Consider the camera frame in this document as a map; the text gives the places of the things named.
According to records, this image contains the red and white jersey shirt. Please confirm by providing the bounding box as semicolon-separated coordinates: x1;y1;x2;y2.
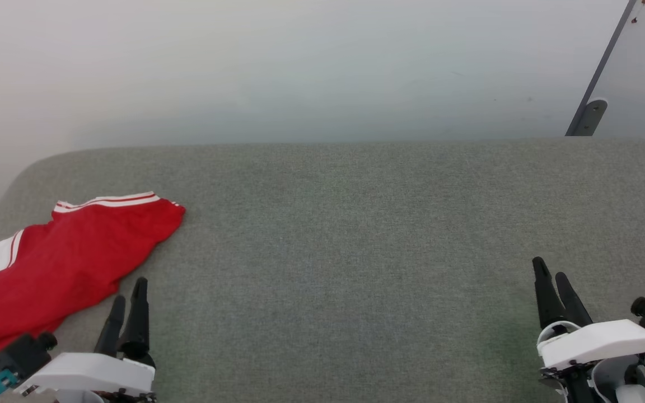
0;191;186;384

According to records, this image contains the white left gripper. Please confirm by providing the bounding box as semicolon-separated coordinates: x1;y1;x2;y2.
13;277;158;403

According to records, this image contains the grey metal bracket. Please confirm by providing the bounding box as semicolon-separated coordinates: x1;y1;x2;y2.
579;99;609;137
565;0;638;137

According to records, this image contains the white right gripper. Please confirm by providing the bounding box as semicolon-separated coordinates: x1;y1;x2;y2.
532;257;645;395

